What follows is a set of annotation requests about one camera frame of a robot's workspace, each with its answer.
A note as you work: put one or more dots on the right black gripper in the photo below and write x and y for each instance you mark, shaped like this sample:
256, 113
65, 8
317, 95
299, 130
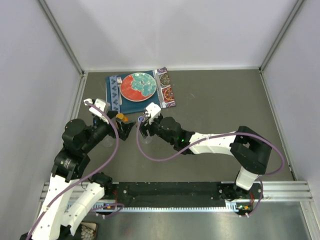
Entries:
143, 127

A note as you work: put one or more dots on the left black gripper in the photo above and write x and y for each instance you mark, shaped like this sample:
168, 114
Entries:
123, 130

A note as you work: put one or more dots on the silver fork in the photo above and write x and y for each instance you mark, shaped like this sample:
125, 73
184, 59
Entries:
119, 82

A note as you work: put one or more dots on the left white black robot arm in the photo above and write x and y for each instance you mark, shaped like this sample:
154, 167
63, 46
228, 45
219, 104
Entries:
60, 222

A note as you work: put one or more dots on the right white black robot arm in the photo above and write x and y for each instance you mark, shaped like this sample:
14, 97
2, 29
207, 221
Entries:
250, 150

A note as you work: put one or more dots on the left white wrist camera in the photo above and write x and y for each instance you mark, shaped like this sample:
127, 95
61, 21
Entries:
101, 104

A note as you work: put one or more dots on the red teal patterned plate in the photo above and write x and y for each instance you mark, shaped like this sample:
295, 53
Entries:
138, 87

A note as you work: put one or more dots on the floral patterned box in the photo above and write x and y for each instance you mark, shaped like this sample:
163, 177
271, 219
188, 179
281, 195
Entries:
87, 231

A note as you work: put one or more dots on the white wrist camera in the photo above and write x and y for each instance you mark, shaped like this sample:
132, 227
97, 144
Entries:
101, 104
152, 112

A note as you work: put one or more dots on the orange juice bottle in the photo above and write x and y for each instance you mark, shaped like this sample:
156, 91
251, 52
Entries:
122, 117

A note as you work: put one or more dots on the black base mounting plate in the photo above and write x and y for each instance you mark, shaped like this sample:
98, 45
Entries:
179, 194

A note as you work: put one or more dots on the grey slotted cable duct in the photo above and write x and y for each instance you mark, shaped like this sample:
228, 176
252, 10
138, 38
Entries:
103, 207

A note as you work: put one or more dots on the white bottle cap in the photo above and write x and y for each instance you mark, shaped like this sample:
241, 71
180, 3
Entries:
141, 119

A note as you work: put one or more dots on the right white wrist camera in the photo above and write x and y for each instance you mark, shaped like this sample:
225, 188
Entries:
152, 112

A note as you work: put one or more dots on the aluminium frame rail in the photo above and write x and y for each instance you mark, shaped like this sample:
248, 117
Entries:
275, 191

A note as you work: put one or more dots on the colourful mandala napkin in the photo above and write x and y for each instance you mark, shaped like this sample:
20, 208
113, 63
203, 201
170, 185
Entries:
166, 88

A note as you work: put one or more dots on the silver knife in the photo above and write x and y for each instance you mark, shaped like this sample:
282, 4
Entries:
159, 90

